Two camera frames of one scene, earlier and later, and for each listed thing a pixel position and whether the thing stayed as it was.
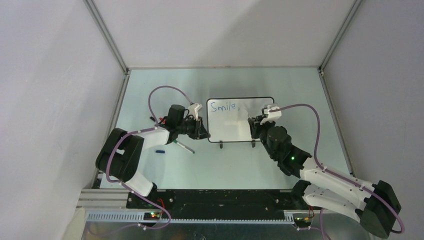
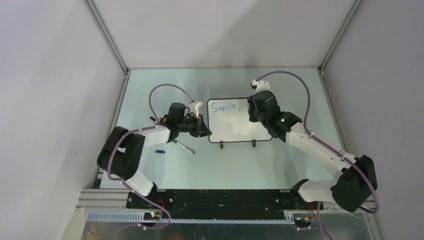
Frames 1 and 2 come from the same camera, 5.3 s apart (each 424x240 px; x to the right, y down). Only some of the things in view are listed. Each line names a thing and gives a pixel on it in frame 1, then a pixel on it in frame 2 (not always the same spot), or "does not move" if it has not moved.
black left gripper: x=199 y=132 does not move
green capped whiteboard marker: x=184 y=146 does not move
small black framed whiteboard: x=227 y=118 does not move
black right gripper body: x=260 y=131 -> x=254 y=116
